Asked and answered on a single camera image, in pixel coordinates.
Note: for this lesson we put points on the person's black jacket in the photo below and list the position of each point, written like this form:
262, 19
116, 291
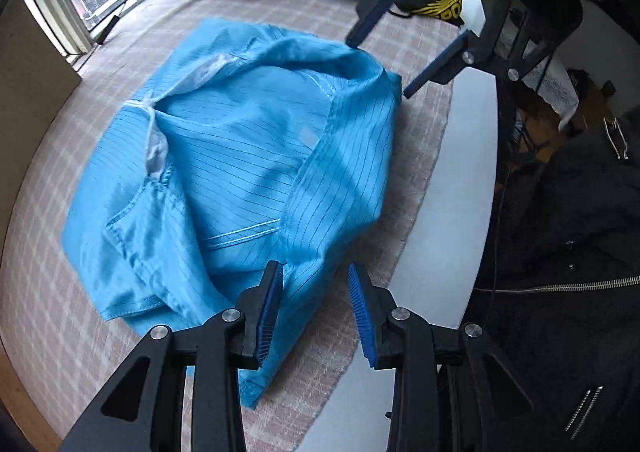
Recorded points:
575, 232

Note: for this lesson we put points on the light wooden board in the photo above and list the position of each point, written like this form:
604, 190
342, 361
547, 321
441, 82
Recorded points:
30, 71

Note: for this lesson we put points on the pine wood panel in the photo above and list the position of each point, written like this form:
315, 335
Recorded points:
20, 407

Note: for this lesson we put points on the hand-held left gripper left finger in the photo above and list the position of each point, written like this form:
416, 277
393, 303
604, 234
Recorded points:
270, 317

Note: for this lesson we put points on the pink plaid mat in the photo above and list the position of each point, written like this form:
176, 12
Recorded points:
75, 332

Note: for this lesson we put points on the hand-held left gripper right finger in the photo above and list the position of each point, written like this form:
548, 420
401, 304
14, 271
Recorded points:
360, 317

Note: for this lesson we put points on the blue striped coat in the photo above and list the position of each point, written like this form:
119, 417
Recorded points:
240, 156

